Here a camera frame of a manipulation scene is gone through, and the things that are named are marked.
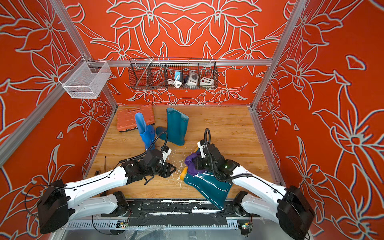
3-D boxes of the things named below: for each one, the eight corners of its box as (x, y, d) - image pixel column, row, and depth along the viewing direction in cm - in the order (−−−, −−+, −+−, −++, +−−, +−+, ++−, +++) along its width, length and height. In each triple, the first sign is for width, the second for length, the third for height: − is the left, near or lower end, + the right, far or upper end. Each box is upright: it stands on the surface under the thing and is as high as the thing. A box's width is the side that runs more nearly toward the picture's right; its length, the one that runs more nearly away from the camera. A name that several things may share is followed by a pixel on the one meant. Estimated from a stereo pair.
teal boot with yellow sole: (165, 140, 101) (159, 116, 81) (173, 131, 106) (169, 106, 86) (183, 150, 96) (180, 127, 76) (190, 140, 101) (190, 116, 81)
